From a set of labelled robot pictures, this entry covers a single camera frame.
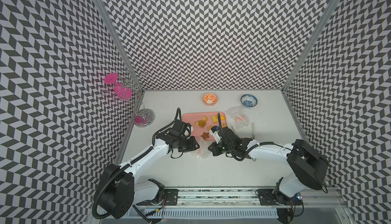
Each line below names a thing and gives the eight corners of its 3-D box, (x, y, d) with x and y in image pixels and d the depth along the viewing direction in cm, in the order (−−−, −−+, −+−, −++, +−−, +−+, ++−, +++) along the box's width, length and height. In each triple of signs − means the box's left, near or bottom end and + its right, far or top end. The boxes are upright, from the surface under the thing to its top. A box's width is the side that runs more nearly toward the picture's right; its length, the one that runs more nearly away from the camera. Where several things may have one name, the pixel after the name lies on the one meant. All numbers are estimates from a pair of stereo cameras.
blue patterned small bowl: (241, 108, 109) (242, 103, 106) (239, 98, 115) (240, 93, 112) (256, 108, 109) (258, 103, 106) (253, 98, 115) (255, 93, 112)
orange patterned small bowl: (202, 105, 110) (202, 103, 108) (202, 95, 116) (202, 92, 114) (218, 105, 110) (218, 103, 108) (217, 95, 116) (217, 92, 114)
